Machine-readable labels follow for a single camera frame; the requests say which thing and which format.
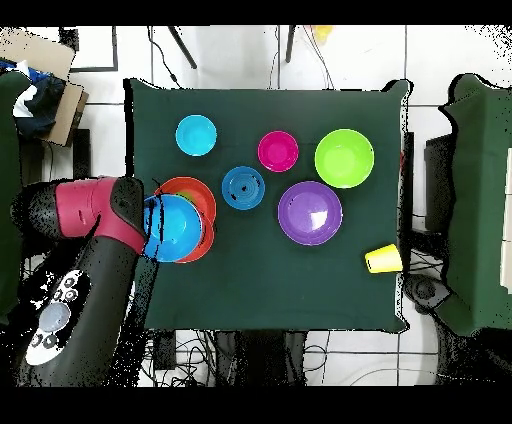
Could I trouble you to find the small dark blue bowl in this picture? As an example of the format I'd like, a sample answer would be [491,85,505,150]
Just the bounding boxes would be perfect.
[221,165,267,212]

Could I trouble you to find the large blue plastic bowl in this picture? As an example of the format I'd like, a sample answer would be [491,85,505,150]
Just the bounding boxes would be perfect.
[143,193,204,264]

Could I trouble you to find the purple plastic bowl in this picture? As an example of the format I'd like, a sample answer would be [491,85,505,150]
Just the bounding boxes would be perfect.
[277,180,345,247]

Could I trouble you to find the pink plastic bowl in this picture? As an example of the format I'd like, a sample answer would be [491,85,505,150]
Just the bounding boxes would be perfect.
[257,130,301,173]

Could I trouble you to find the small cyan plastic bowl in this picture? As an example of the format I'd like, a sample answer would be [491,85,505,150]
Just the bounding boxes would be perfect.
[175,114,219,157]

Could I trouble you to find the large green plastic bowl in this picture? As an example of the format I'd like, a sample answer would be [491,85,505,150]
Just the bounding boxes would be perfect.
[314,128,376,189]

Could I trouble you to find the dark green tablecloth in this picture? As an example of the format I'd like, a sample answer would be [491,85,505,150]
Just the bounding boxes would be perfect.
[123,77,413,335]

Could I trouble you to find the yellow plastic cup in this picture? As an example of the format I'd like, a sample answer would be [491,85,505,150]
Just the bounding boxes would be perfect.
[364,243,404,275]

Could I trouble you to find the black tripod leg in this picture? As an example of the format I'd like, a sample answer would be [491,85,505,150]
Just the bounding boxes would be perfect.
[166,25,199,71]
[283,25,298,65]

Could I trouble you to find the black equipment base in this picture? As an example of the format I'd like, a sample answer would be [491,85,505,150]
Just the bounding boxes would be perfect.
[402,270,451,315]

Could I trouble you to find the small yellow object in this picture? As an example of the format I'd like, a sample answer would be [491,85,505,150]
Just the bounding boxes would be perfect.
[311,25,334,45]

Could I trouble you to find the green covered side table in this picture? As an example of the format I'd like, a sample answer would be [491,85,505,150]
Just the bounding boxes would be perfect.
[435,73,512,337]
[0,70,41,321]

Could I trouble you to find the blue and white cloth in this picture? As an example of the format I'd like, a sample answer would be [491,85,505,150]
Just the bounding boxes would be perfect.
[11,62,67,139]

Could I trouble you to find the cardboard box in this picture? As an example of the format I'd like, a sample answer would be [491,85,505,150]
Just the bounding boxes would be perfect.
[0,30,91,148]

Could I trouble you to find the tangled black floor cables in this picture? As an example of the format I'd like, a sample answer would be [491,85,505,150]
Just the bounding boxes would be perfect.
[119,319,233,388]

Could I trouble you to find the black bench frame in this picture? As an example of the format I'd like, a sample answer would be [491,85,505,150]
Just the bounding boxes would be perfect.
[19,127,96,185]
[398,131,457,259]

